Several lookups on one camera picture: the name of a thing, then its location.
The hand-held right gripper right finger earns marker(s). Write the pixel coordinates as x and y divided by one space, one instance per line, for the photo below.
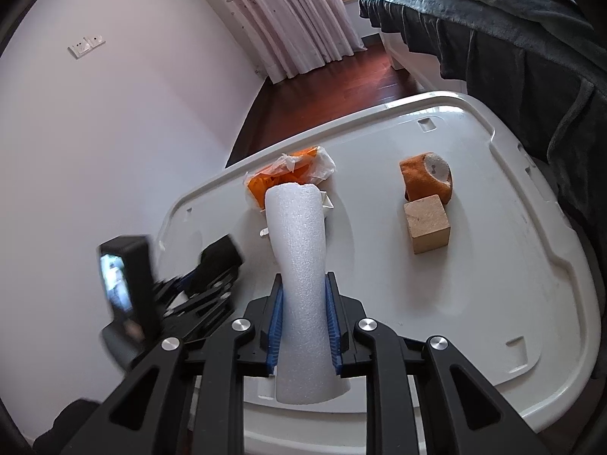
334 331

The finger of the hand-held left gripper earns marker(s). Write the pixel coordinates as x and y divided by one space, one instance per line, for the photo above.
189 280
208 301

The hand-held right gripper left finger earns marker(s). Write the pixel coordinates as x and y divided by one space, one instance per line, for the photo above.
275 331

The white foam tube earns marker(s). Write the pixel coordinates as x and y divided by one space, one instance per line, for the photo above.
301 256

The orange plastic bag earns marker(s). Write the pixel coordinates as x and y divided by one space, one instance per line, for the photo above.
280 177

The wooden block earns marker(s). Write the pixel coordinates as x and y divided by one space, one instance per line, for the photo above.
427 225

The grey storage box lid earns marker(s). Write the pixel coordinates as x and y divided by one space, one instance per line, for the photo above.
474 294

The orange bandage roll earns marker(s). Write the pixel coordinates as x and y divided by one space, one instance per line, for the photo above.
419 177

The pink patterned curtain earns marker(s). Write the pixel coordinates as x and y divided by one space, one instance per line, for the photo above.
284 19

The white wall socket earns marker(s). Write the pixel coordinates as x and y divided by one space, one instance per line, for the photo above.
86 46

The white bed frame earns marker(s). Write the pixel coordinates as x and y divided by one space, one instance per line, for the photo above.
412 61

